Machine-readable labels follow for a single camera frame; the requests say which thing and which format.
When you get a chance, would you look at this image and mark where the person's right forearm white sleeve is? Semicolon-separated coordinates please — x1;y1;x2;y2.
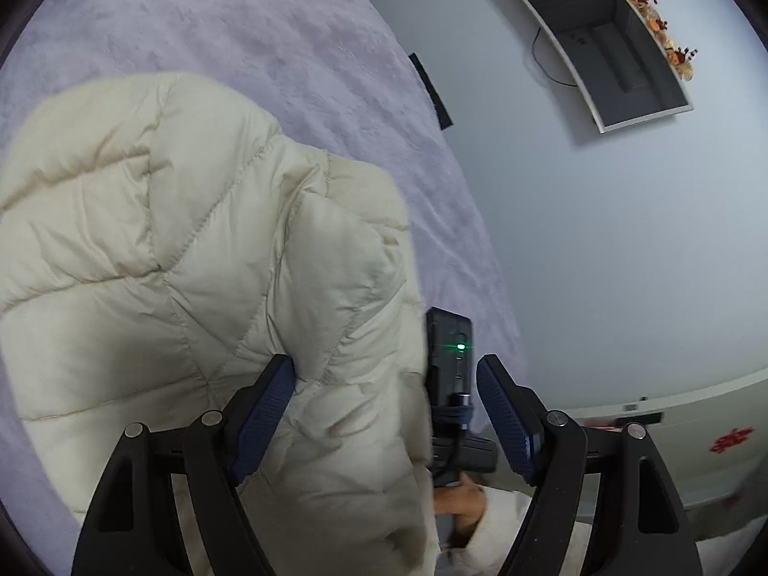
447;486;601;576

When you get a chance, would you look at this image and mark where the wall-mounted flat screen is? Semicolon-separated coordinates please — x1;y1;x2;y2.
505;0;695;134

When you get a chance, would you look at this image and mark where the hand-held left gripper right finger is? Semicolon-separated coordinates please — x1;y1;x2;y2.
478;355;703;576

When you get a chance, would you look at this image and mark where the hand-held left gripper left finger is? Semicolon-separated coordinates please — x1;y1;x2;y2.
71;354;296;576

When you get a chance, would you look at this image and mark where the orange artificial flower garland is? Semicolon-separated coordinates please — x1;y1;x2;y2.
625;0;700;82

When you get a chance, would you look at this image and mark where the cream quilted puffer jacket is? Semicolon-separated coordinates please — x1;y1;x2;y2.
0;71;439;576

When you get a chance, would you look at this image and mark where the red paper decoration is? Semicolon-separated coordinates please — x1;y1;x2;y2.
709;426;756;455

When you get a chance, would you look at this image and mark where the black screen cable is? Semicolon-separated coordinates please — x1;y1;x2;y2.
531;24;580;88

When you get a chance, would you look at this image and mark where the white cabinet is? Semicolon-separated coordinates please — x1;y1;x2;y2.
564;366;768;547

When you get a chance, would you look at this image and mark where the person's right hand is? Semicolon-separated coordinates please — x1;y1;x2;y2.
435;474;487;548

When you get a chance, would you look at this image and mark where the purple bed blanket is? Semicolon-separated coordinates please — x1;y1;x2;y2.
0;0;529;576

